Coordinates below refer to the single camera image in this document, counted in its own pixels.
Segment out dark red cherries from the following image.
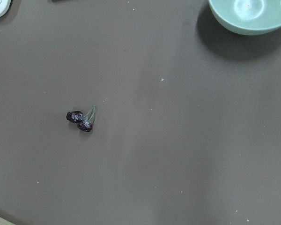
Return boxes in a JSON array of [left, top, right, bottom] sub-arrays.
[[66, 105, 96, 133]]

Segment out mint green bowl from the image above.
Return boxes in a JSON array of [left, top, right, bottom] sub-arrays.
[[208, 0, 281, 36]]

